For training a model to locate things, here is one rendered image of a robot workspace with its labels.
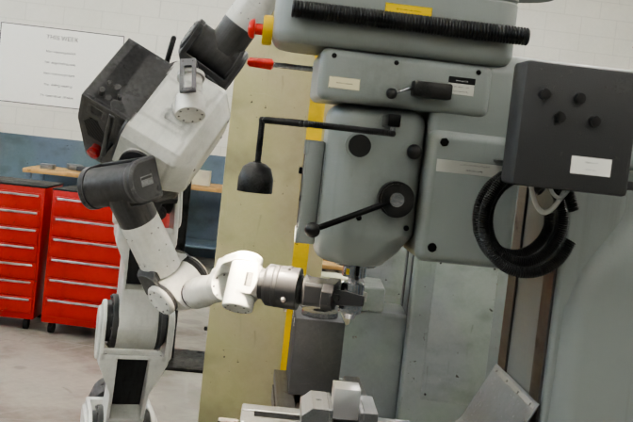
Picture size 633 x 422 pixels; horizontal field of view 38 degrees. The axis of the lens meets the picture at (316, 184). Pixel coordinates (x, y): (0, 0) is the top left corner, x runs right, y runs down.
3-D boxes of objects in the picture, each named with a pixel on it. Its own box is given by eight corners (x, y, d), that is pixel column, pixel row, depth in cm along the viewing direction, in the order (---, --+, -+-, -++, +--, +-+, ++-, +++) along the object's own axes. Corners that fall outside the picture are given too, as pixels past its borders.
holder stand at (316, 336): (287, 394, 225) (296, 312, 224) (285, 370, 247) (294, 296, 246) (336, 398, 225) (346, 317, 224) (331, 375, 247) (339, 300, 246)
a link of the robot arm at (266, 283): (282, 259, 193) (229, 251, 194) (271, 308, 188) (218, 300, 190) (288, 276, 203) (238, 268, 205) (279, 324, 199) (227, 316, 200)
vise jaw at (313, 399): (300, 427, 178) (302, 407, 178) (299, 408, 191) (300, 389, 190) (331, 430, 178) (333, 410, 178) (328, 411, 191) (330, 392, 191)
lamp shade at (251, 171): (230, 188, 190) (234, 158, 190) (261, 190, 194) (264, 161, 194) (247, 192, 184) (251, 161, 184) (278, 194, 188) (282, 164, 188)
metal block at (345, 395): (331, 418, 182) (334, 388, 181) (329, 409, 188) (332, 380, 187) (357, 420, 182) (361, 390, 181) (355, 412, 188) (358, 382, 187)
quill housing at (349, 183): (315, 265, 181) (332, 101, 179) (308, 251, 201) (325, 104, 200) (411, 274, 182) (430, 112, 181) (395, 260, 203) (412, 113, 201)
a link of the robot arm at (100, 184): (103, 233, 209) (76, 181, 203) (121, 210, 216) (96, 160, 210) (146, 228, 204) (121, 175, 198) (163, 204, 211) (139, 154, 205)
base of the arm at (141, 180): (89, 225, 208) (69, 182, 203) (117, 194, 218) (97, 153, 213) (146, 218, 202) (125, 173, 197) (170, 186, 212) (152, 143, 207)
